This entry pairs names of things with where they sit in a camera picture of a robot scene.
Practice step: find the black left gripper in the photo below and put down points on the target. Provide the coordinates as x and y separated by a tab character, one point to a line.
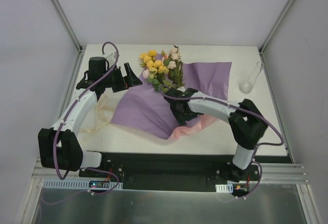
119	81

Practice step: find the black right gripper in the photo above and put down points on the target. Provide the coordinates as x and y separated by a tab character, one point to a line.
178	105

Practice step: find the pink and purple wrapping paper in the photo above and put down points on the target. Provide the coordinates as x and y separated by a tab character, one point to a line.
145	109

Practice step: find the yellow and pink flower bunch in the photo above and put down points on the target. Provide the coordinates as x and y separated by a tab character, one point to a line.
163	70

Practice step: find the cream printed ribbon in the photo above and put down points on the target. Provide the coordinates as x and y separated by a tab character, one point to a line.
98	118

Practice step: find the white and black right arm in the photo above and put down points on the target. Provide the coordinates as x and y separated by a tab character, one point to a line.
245	120

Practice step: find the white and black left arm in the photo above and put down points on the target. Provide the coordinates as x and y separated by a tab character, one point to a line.
58	145

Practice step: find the clear glass vase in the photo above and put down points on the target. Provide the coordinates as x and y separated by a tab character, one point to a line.
247	85

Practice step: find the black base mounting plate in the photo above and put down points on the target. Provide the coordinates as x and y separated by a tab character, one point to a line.
170	172

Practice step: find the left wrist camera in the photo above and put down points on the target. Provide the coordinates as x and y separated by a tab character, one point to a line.
111	58

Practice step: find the white slotted cable duct right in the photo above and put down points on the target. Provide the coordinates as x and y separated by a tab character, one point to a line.
231	188

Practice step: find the white slotted cable duct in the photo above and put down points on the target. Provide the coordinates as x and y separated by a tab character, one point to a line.
231	188
76	184

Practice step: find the aluminium front rail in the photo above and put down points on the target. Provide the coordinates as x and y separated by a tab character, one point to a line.
272	173

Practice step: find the aluminium frame post left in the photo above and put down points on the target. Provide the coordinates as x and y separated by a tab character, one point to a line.
66	24

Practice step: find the white slotted cable duct left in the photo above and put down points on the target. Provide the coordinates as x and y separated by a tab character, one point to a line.
76	184

